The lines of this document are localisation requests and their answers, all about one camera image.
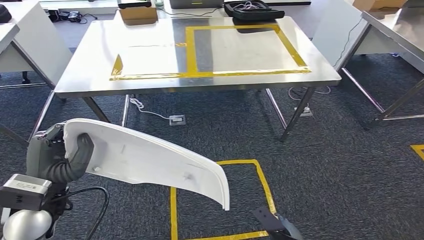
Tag yellow floor tape square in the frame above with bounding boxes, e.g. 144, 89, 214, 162
169, 158, 277, 240
410, 144, 424, 162

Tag black cable pile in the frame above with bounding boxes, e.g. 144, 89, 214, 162
47, 9, 98, 25

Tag white cable coil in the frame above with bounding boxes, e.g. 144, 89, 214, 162
233, 1, 263, 10

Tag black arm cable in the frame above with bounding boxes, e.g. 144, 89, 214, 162
49, 186, 110, 240

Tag white plastic car part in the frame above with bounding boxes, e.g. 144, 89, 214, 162
62, 118, 231, 212

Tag white floor cable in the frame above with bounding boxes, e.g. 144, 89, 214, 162
288, 85, 332, 102

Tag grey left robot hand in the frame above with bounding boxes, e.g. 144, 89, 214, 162
25, 123, 95, 184

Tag black laptop cable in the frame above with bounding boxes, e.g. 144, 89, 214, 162
155, 7, 223, 17

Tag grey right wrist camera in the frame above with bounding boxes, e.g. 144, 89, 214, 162
253, 206, 282, 238

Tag grey floor socket box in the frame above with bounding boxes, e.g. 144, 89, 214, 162
168, 114, 186, 126
294, 106, 314, 118

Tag grey laptop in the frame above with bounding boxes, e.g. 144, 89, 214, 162
169, 0, 225, 10

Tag black bag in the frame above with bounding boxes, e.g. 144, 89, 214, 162
0, 3, 12, 24

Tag white coiled cable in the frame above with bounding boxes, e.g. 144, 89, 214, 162
129, 96, 171, 121

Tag cardboard box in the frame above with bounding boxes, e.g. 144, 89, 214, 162
118, 5, 159, 26
352, 0, 408, 12

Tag stainless steel workbench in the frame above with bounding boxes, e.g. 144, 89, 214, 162
53, 15, 343, 143

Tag black foam case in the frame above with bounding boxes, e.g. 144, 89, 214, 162
224, 0, 286, 21

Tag black remote controller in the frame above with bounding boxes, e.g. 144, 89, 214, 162
116, 0, 153, 10

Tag stainless steel table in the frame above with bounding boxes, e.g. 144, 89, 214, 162
339, 6, 424, 130
0, 23, 56, 147

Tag black desk cable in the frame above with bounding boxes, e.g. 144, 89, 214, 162
332, 18, 364, 67

